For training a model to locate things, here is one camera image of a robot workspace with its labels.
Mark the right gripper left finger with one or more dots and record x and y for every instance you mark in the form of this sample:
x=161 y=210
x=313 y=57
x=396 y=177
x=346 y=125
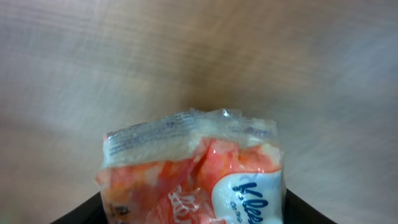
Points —
x=89 y=212

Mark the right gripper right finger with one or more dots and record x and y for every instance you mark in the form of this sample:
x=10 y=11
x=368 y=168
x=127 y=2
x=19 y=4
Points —
x=297 y=211

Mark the small red white carton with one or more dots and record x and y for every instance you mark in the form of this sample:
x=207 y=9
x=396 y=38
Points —
x=193 y=167

